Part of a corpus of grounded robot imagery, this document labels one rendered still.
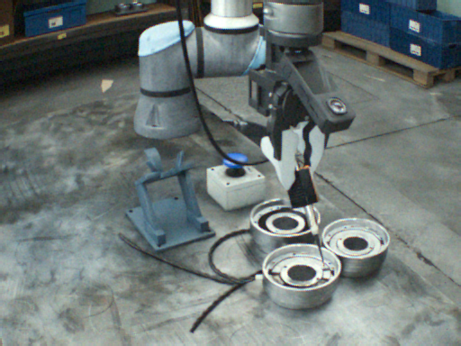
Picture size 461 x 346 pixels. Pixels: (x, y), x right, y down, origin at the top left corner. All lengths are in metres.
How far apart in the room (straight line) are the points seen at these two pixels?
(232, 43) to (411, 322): 0.69
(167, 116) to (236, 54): 0.19
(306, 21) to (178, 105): 0.58
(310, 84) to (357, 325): 0.31
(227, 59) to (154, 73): 0.15
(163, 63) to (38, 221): 0.43
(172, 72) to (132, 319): 0.59
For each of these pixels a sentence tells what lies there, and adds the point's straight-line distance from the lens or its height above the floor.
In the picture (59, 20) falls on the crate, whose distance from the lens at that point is 4.18.
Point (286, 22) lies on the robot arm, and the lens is 0.68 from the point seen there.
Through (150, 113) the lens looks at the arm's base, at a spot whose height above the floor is 0.85.
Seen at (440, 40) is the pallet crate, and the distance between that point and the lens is 4.34.
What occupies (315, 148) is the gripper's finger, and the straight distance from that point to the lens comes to 0.76.
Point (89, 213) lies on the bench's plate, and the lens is 0.98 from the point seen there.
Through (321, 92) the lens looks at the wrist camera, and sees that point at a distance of 0.67.
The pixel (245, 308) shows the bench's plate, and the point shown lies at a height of 0.80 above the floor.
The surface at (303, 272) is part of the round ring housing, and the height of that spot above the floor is 0.81.
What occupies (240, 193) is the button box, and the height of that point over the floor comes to 0.83.
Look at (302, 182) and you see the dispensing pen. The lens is 0.75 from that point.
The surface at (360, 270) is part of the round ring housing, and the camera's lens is 0.80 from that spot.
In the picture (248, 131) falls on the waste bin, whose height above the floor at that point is 0.39.
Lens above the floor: 1.30
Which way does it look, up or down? 28 degrees down
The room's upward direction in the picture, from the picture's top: straight up
